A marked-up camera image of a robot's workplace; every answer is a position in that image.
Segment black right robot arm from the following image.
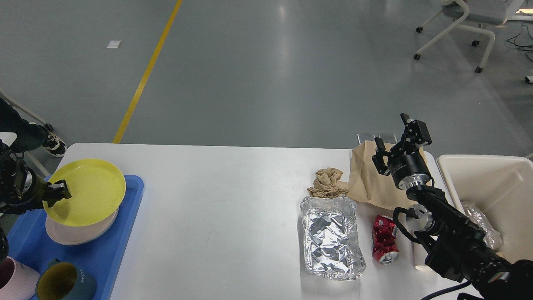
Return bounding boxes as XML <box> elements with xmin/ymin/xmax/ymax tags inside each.
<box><xmin>372</xmin><ymin>113</ymin><xmax>533</xmax><ymax>300</ymax></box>

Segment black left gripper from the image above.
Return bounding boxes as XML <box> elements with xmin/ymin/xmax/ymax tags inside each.
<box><xmin>19</xmin><ymin>167</ymin><xmax>72</xmax><ymax>209</ymax></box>

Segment aluminium foil tray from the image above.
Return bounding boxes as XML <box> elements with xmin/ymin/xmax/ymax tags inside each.
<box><xmin>299</xmin><ymin>196</ymin><xmax>367</xmax><ymax>281</ymax></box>

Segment yellow plastic plate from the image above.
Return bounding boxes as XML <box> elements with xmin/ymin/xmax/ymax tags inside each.
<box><xmin>43</xmin><ymin>159</ymin><xmax>126</xmax><ymax>227</ymax></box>

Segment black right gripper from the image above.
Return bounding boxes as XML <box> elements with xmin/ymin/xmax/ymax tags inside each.
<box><xmin>372</xmin><ymin>113</ymin><xmax>432</xmax><ymax>190</ymax></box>

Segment beige plastic bin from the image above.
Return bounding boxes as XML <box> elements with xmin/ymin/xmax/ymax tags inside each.
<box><xmin>437</xmin><ymin>155</ymin><xmax>533</xmax><ymax>263</ymax></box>

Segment crushed red soda can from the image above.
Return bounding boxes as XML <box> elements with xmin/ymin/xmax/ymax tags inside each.
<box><xmin>372</xmin><ymin>215</ymin><xmax>400</xmax><ymax>265</ymax></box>

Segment crumpled brown paper ball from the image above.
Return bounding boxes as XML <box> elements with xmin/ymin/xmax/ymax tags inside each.
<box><xmin>307</xmin><ymin>167</ymin><xmax>349</xmax><ymax>199</ymax></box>

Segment blue plastic tray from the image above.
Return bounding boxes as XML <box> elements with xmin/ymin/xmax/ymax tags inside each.
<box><xmin>7</xmin><ymin>175</ymin><xmax>144</xmax><ymax>300</ymax></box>

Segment white paper cup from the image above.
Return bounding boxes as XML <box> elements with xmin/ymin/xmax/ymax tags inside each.
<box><xmin>412</xmin><ymin>242</ymin><xmax>436</xmax><ymax>274</ymax></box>

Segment pink plate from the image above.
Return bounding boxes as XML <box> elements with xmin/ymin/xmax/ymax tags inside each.
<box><xmin>45</xmin><ymin>210</ymin><xmax>119</xmax><ymax>246</ymax></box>

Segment grey office chair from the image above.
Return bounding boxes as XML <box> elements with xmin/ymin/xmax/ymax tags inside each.
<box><xmin>408</xmin><ymin>0</ymin><xmax>532</xmax><ymax>82</ymax></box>

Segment crumpled clear plastic wrap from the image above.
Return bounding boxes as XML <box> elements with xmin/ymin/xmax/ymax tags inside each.
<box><xmin>462</xmin><ymin>201</ymin><xmax>504</xmax><ymax>251</ymax></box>

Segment brown paper bag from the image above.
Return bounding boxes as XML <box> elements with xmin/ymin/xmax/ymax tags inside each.
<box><xmin>346</xmin><ymin>140</ymin><xmax>416</xmax><ymax>210</ymax></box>

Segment pink mug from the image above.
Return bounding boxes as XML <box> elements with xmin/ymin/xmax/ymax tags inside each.
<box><xmin>0</xmin><ymin>256</ymin><xmax>40</xmax><ymax>300</ymax></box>

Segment person leg dark trousers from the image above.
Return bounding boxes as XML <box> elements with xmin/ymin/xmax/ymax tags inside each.
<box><xmin>0</xmin><ymin>98</ymin><xmax>68</xmax><ymax>158</ymax></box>

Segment dark teal mug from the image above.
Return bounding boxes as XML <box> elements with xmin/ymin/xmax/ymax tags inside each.
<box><xmin>35</xmin><ymin>259</ymin><xmax>97</xmax><ymax>300</ymax></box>

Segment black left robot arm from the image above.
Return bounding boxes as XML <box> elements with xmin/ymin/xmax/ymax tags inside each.
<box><xmin>0</xmin><ymin>142</ymin><xmax>72</xmax><ymax>215</ymax></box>

